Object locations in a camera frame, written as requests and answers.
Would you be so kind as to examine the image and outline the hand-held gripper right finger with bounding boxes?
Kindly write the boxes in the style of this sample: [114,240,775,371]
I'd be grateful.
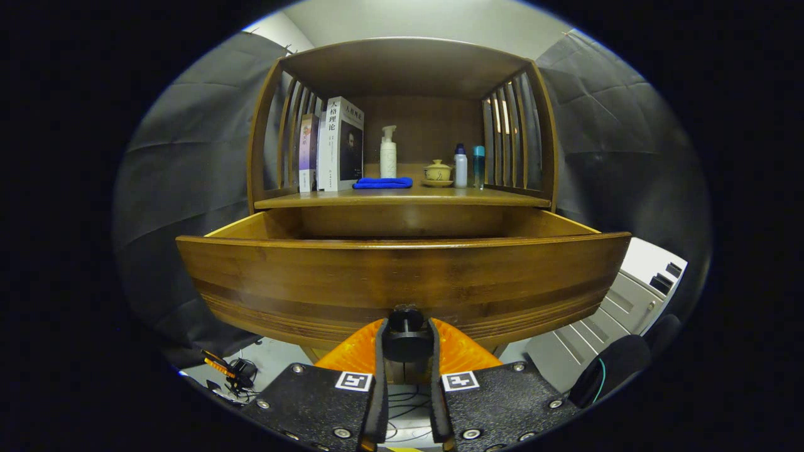
[427,318,582,452]

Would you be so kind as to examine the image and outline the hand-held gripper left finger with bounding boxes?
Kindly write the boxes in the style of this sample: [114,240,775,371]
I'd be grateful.
[242,318,390,452]

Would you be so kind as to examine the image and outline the wooden drawer with black knob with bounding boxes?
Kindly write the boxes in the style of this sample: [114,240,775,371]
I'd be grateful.
[176,207,632,365]

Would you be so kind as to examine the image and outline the wooden countertop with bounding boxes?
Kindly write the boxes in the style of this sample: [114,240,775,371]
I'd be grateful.
[254,164,552,210]

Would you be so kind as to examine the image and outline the white metal cabinet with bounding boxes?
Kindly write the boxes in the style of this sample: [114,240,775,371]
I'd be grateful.
[524,237,688,393]

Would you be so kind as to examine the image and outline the wooden cabinet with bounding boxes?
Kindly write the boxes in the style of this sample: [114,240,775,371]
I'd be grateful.
[247,36,560,239]

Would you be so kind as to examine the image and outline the orange and black tool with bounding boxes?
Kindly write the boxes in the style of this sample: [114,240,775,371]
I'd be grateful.
[201,350,258,402]

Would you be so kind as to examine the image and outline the blue folded cloth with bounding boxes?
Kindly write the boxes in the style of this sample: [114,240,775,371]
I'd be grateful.
[352,176,414,190]

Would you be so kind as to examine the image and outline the beige lidded teacup with saucer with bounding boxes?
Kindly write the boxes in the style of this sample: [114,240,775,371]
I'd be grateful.
[421,159,454,188]

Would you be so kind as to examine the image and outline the white pump bottle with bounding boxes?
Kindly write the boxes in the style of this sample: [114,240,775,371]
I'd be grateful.
[379,125,398,179]

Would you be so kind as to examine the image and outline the purple book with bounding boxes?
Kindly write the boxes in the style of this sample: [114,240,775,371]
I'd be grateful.
[298,113,321,193]

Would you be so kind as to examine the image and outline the white book with portrait cover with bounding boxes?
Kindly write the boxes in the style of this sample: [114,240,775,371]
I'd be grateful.
[316,96,365,192]

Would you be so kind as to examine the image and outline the black floor cables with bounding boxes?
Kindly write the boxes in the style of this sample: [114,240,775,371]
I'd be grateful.
[386,384,435,443]

